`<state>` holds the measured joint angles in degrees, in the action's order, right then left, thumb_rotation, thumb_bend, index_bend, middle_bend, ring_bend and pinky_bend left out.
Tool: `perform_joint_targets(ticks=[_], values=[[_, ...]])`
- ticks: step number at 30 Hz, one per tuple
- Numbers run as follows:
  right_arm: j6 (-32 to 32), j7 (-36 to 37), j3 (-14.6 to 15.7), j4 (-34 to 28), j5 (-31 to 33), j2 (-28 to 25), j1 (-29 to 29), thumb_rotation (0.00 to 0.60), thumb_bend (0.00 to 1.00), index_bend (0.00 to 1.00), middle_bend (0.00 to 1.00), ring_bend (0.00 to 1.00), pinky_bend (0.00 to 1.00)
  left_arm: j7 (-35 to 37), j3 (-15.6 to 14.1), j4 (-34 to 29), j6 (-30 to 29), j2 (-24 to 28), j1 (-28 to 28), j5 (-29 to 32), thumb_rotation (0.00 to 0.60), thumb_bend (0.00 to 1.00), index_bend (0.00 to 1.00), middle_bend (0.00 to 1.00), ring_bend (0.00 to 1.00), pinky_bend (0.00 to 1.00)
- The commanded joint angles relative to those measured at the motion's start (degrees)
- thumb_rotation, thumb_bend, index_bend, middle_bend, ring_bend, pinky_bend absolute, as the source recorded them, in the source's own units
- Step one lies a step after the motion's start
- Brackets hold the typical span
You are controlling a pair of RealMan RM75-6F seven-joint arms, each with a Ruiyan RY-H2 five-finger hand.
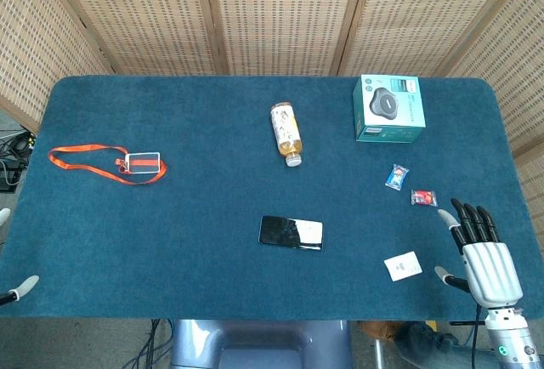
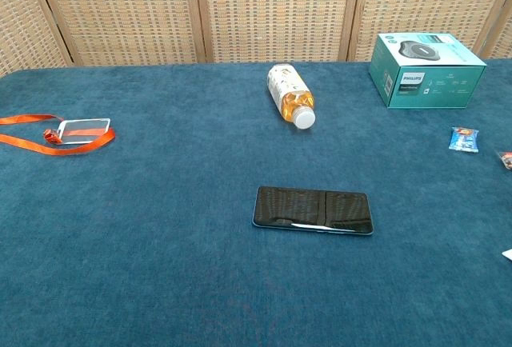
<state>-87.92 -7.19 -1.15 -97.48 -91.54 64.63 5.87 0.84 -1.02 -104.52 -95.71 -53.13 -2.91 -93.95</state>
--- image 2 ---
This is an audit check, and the tea bottle with white cap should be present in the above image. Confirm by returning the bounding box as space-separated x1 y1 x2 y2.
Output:
266 63 317 130

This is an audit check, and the blue plush table cloth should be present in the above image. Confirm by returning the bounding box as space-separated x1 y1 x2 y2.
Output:
0 58 512 347

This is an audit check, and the clear badge holder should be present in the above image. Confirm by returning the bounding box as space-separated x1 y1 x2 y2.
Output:
55 118 111 146

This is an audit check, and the teal Philips product box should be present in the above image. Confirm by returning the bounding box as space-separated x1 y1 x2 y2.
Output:
368 33 488 110

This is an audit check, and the woven bamboo folding screen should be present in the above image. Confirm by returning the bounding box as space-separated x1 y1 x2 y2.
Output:
0 0 512 78

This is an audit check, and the blue snack packet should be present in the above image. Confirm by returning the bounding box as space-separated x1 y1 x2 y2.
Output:
447 126 480 154

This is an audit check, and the red snack packet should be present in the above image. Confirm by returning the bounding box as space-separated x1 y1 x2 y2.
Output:
495 150 512 171

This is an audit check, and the orange lanyard strap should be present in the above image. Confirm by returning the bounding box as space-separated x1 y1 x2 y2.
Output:
0 114 117 157

